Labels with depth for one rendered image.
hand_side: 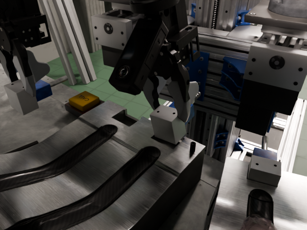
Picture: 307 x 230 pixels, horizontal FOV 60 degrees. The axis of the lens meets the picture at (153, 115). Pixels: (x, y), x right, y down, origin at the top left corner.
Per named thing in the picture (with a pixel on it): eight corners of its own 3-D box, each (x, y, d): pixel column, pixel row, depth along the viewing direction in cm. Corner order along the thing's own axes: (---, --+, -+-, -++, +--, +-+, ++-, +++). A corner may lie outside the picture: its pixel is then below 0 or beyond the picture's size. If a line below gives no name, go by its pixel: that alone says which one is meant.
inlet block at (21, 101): (62, 84, 66) (57, 64, 63) (75, 91, 63) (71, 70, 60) (11, 107, 57) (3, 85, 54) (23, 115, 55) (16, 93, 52)
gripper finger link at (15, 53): (36, 75, 50) (17, 27, 46) (29, 78, 49) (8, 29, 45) (25, 73, 53) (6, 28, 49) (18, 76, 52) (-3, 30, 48)
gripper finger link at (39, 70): (60, 88, 56) (44, 45, 52) (35, 100, 52) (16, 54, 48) (53, 87, 58) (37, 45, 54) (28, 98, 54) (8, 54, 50)
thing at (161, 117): (190, 101, 59) (187, 80, 56) (210, 106, 56) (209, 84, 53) (154, 136, 51) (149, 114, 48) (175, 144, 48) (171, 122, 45)
